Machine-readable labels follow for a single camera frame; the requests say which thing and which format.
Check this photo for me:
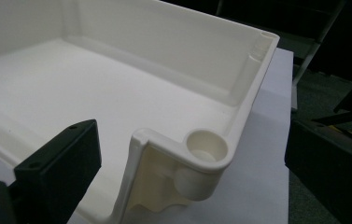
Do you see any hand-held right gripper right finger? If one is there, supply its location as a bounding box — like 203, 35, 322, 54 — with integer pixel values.
284, 119, 352, 224

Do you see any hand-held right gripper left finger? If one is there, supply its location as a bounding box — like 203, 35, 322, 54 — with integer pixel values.
13, 119, 103, 224

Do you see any white plastic tray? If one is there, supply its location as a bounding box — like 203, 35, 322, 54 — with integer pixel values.
0, 0, 281, 224

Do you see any metal stand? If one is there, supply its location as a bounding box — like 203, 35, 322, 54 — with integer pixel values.
290, 0, 349, 112

